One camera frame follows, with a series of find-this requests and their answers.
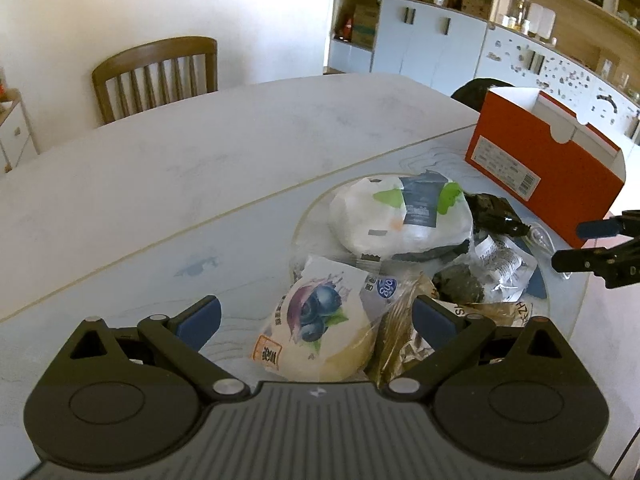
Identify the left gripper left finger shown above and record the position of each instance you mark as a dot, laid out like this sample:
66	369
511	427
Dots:
178	341

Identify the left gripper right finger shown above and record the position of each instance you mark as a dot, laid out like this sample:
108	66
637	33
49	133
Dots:
455	341

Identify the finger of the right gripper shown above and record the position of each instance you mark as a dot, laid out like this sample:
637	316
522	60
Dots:
618	266
625	224

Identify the brown paper snack bag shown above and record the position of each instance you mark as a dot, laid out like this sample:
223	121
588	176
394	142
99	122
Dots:
398	346

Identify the white plastic snack bag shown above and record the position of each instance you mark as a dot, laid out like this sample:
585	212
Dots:
389	216

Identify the dark green foil packet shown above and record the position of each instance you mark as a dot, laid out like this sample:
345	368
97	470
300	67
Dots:
494	214

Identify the blueberry bread package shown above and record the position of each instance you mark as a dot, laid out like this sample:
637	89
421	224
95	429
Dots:
324	329

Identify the clear bag dark tea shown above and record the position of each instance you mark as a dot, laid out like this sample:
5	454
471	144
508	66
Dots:
457	284

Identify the red cardboard box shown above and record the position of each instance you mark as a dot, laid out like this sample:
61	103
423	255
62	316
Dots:
533	146

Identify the black office chair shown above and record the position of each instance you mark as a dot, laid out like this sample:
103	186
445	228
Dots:
473	93

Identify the white side cabinet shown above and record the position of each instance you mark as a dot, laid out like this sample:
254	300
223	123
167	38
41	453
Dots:
17	145

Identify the brown wooden chair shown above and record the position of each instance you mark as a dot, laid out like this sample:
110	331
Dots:
155	74

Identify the white wall cabinet unit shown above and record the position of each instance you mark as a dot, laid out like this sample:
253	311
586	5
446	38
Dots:
584	53

